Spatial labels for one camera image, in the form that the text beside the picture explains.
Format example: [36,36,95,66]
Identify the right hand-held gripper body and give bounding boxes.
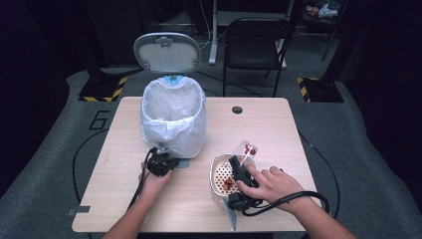
[221,163,265,233]

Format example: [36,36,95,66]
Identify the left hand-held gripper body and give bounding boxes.
[145,142,181,177]

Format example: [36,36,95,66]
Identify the red food scraps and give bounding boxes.
[221,176,237,191]

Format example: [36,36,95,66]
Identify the white strainer bowl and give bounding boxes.
[208,152,261,209]

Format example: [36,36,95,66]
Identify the clear plastic wrapper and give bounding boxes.
[232,139,260,167]

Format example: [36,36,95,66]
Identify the grey bin pedal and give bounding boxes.
[175,157,192,169]

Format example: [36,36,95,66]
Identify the white plastic trash bag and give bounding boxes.
[139,75,207,159]

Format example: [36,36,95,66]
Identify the white pedal trash bin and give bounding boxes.
[132,32,207,161]

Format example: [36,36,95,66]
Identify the person's left hand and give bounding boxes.
[137,160,174,201]

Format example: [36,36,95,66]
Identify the person's right hand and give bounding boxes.
[235,164,314,214]

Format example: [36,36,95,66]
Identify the grey tape strip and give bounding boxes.
[67,205,92,218]

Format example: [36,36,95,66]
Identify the black striped stand base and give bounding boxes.
[78,74,129,104]
[296,76,345,104]

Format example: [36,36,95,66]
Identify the black folding chair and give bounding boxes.
[222,16,294,99]

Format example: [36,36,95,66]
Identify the pile of small coloured items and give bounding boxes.
[305,1,340,20]

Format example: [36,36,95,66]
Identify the left hand-held gripper black cable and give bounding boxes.
[126,146,157,211]

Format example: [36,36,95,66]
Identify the hand-held gripper black cable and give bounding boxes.
[126,146,157,211]
[240,129,341,220]

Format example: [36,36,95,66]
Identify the right hand-held gripper black cable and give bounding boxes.
[240,129,341,220]

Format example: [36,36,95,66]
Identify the black floor cable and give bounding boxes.
[72,127,110,205]

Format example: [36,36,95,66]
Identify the white desk frame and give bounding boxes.
[207,0,297,71]

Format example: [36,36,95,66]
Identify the white hanging cable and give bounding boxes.
[198,0,214,48]

